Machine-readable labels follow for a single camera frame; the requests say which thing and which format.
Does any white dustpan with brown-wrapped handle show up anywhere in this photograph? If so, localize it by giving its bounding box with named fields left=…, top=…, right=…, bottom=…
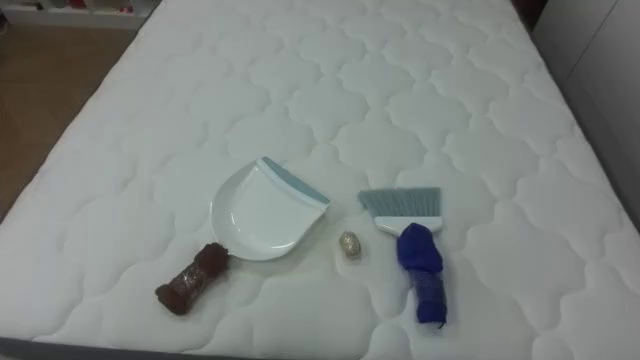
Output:
left=154, top=156, right=331, bottom=317

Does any small foil ball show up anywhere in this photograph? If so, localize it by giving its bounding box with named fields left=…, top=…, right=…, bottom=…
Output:
left=339, top=230, right=363, bottom=261

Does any hand brush with blue-wrapped handle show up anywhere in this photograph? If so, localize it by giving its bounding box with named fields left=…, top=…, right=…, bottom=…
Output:
left=357, top=187, right=448, bottom=329

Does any grey bed with white mattress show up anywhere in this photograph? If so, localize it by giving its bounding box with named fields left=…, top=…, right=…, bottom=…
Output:
left=0, top=0, right=640, bottom=360

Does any white shelf unit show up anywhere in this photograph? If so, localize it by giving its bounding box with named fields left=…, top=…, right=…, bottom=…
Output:
left=0, top=0, right=162, bottom=31

